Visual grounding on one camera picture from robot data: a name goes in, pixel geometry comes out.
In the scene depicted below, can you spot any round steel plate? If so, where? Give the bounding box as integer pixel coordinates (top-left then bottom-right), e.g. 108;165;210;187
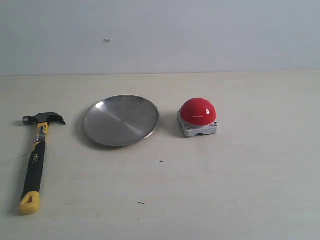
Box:
82;95;160;148

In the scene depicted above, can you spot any yellow black claw hammer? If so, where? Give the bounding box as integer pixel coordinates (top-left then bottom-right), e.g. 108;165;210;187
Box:
18;112;66;215

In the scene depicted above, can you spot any red dome button grey base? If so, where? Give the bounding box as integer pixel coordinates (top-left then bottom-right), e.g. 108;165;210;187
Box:
177;97;218;138

